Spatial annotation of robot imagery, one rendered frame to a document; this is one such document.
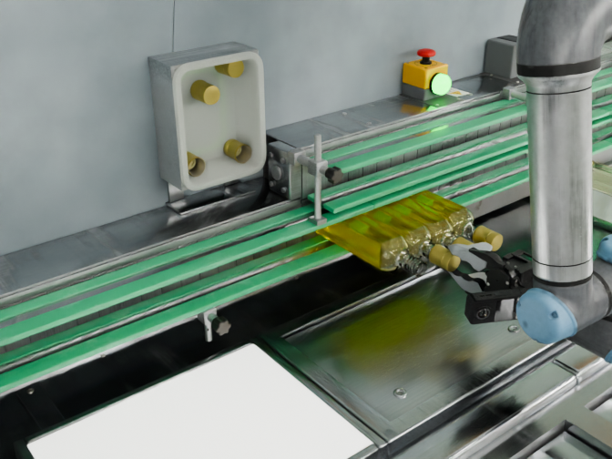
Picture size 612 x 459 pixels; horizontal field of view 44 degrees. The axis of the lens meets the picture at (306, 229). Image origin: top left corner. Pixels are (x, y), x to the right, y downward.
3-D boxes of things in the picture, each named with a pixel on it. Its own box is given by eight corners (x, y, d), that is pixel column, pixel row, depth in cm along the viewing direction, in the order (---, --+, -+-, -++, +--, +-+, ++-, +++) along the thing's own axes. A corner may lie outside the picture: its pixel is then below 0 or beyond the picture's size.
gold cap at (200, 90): (188, 81, 130) (202, 86, 127) (207, 77, 132) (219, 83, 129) (190, 101, 132) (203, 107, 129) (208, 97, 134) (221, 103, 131)
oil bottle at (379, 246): (314, 233, 147) (390, 278, 132) (314, 207, 144) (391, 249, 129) (336, 225, 150) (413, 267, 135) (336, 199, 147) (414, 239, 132)
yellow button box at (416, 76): (399, 93, 166) (423, 101, 161) (401, 59, 163) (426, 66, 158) (422, 87, 170) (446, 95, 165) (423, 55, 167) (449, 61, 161)
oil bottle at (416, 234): (337, 224, 150) (413, 267, 135) (337, 198, 148) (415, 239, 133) (358, 216, 153) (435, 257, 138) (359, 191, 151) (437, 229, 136)
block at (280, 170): (265, 189, 144) (287, 202, 139) (263, 143, 140) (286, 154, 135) (280, 185, 146) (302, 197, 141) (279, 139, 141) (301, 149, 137)
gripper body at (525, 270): (511, 284, 131) (571, 314, 123) (478, 301, 127) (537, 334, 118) (515, 246, 128) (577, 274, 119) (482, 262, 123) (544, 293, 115)
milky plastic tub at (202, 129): (160, 179, 136) (185, 195, 130) (147, 56, 125) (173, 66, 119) (241, 157, 145) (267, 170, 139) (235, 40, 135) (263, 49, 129)
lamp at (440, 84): (428, 95, 161) (438, 98, 159) (430, 74, 159) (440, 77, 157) (443, 91, 164) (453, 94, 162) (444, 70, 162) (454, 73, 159)
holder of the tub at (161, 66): (163, 204, 138) (184, 219, 133) (147, 56, 126) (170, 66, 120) (240, 181, 148) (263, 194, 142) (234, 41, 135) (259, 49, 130)
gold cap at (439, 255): (427, 265, 134) (446, 275, 130) (429, 248, 132) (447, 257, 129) (442, 259, 135) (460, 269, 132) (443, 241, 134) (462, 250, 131)
